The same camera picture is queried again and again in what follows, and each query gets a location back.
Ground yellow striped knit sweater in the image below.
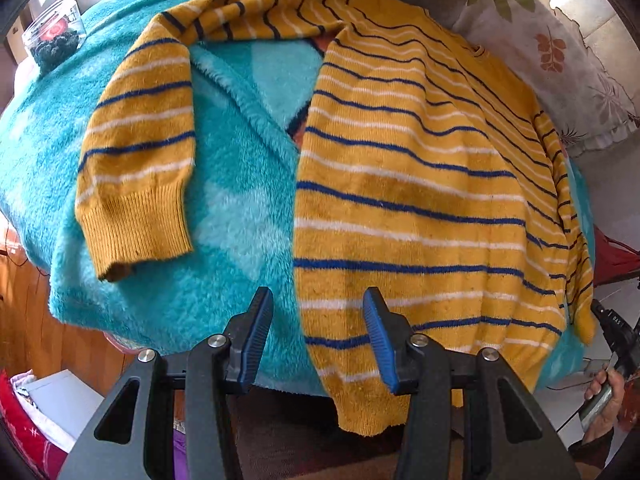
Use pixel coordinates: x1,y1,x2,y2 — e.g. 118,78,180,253
75,0,596,436

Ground person's right hand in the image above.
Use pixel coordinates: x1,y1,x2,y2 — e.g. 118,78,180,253
582,368,625,444

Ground white paper box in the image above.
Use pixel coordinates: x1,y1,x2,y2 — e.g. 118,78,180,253
11,370,103,453

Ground red patterned fabric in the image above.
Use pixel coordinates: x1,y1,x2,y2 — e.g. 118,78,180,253
1,370,67,479

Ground teal cartoon fleece blanket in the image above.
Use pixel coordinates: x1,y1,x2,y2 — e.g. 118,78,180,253
0,0,598,397

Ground leaf print ruffled pillow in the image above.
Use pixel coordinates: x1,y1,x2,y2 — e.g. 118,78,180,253
454,0,639,156

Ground clear glass jar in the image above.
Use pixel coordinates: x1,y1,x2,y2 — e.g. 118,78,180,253
22,0,87,74

